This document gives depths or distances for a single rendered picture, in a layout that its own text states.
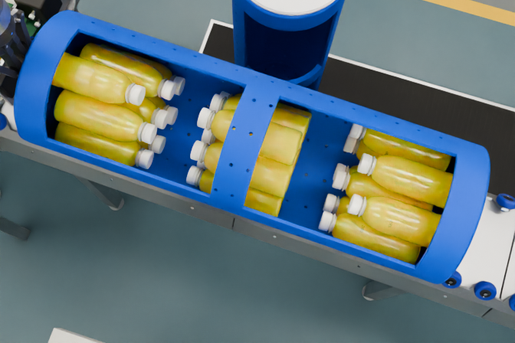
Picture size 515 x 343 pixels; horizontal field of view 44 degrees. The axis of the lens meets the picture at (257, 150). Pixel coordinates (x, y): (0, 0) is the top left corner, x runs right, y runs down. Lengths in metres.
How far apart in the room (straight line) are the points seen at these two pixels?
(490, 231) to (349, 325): 0.96
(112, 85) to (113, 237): 1.21
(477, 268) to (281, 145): 0.55
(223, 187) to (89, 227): 1.29
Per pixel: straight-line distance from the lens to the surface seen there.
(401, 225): 1.22
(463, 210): 1.16
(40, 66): 1.23
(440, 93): 2.42
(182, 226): 2.35
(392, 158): 1.23
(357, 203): 1.22
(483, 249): 1.49
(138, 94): 1.23
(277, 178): 1.20
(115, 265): 2.37
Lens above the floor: 2.31
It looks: 74 degrees down
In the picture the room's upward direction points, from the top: 4 degrees clockwise
